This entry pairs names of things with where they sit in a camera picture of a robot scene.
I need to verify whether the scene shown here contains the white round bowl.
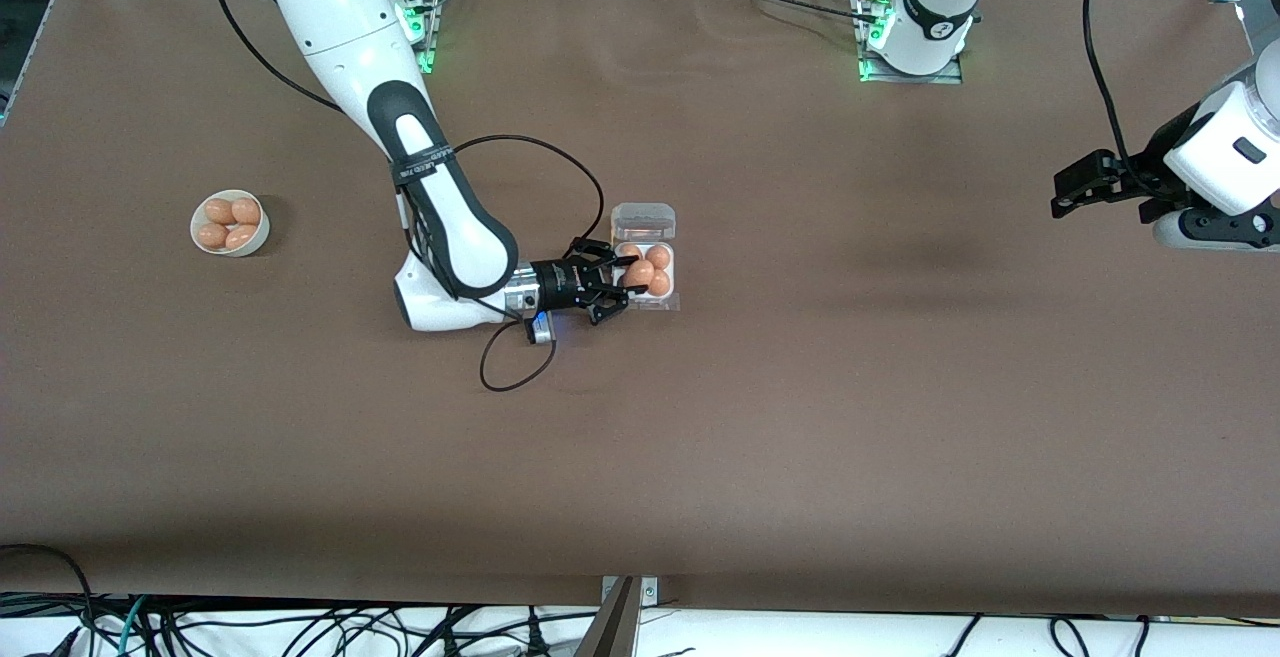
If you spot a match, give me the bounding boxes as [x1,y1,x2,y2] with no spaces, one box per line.
[190,189,271,258]

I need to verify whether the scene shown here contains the small metal bracket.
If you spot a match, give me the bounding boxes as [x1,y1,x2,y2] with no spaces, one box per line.
[600,575,659,608]

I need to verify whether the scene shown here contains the clear plastic box lid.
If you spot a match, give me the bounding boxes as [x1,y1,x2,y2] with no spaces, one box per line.
[610,202,678,243]

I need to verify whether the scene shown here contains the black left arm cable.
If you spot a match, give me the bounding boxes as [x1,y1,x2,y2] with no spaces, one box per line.
[1083,0,1143,183]

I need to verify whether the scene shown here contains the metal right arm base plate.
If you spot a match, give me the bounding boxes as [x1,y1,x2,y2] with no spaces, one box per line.
[398,0,441,75]

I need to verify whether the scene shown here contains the teal floor cable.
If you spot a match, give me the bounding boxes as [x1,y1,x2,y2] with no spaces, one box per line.
[116,595,153,657]

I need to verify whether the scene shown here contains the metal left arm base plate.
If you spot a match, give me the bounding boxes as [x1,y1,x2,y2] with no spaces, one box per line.
[856,0,964,85]

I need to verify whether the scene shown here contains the clear plastic egg carton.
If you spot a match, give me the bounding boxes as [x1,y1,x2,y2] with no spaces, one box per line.
[612,240,678,302]

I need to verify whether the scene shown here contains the black looped floor cable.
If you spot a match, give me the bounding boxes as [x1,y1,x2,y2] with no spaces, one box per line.
[0,543,97,657]

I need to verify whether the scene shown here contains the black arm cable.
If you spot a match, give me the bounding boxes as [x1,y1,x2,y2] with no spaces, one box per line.
[1083,0,1143,183]
[210,0,607,394]

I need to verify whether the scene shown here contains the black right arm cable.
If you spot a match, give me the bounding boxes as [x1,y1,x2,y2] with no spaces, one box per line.
[210,0,607,394]

